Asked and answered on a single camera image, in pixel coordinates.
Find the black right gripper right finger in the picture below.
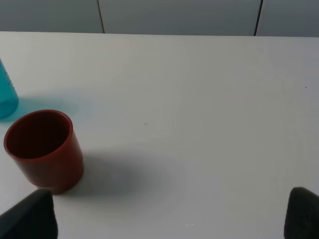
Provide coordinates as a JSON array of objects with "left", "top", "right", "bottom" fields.
[{"left": 284, "top": 187, "right": 319, "bottom": 239}]

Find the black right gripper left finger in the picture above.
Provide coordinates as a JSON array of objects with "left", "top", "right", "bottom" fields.
[{"left": 0, "top": 189, "right": 58, "bottom": 239}]

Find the teal translucent plastic cup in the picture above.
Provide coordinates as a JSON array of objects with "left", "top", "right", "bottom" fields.
[{"left": 0, "top": 61, "right": 19, "bottom": 119}]

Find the red plastic cup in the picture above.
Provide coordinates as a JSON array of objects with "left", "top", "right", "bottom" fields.
[{"left": 3, "top": 110, "right": 84, "bottom": 195}]

